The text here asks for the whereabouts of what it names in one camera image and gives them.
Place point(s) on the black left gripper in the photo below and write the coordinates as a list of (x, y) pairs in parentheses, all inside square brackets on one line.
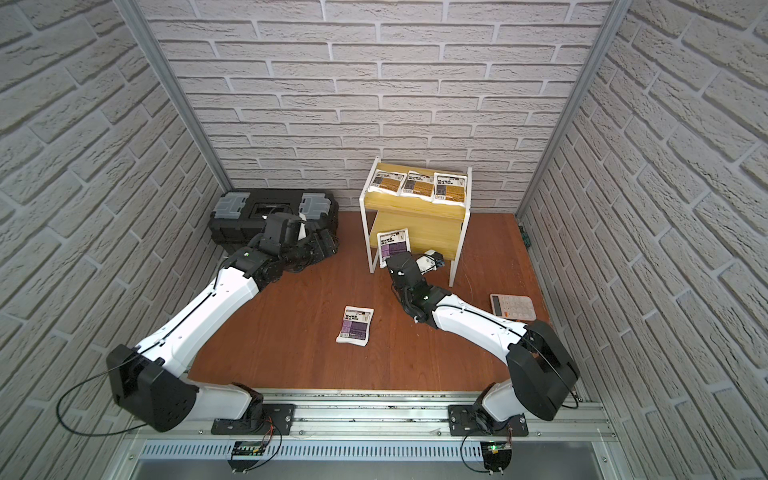
[(321, 243)]

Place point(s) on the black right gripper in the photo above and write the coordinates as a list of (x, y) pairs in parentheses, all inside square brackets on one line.
[(389, 260)]

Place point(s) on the purple coffee bag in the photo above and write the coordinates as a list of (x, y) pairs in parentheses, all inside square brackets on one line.
[(391, 243), (356, 324)]

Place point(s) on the yellow coffee bag bottom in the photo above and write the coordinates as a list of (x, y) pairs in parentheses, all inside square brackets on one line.
[(387, 182)]

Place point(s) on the yellow coffee bag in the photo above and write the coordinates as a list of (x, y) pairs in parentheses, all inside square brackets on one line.
[(387, 182), (450, 189), (418, 185)]

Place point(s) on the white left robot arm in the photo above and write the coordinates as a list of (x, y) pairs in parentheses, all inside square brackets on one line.
[(148, 380)]

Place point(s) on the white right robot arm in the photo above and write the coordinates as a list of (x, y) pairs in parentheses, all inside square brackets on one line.
[(542, 373)]

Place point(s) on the white calculator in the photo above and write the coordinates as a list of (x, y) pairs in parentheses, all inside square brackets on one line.
[(513, 307)]

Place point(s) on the black plastic toolbox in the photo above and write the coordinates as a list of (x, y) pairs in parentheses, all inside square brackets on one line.
[(241, 215)]

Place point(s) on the right controller board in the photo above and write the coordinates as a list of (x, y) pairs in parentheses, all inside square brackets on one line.
[(496, 457)]

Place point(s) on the controller board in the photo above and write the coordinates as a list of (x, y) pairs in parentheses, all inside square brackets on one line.
[(248, 455), (496, 457)]

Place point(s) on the left controller board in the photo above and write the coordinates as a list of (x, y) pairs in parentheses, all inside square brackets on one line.
[(248, 455)]

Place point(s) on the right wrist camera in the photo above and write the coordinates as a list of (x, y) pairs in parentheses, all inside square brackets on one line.
[(430, 261)]

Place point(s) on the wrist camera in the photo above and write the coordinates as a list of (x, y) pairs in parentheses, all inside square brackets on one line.
[(283, 228), (430, 261)]

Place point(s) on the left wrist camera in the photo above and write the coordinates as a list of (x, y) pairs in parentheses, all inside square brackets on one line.
[(283, 228)]

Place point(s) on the white frame wooden shelf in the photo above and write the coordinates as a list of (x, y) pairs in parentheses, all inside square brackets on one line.
[(439, 227)]

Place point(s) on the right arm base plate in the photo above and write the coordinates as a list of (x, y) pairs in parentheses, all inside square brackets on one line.
[(471, 420)]

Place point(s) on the aluminium rail frame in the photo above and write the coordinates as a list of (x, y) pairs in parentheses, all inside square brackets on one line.
[(381, 415)]

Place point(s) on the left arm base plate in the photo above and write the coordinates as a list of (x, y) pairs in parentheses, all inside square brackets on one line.
[(259, 419)]

